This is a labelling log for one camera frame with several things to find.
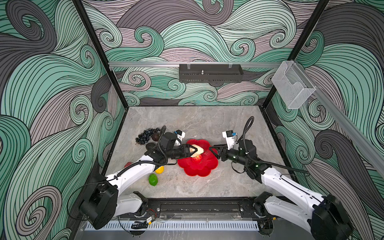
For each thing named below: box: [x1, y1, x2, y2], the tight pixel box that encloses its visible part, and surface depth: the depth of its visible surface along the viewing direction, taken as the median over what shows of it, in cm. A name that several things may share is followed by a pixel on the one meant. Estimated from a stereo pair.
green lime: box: [148, 173, 158, 186], surface depth 81 cm
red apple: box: [194, 154, 202, 161], surface depth 87 cm
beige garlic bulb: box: [189, 144, 205, 158], surface depth 79 cm
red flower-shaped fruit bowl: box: [177, 139, 220, 177], surface depth 88 cm
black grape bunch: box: [135, 127, 161, 145], surface depth 100 cm
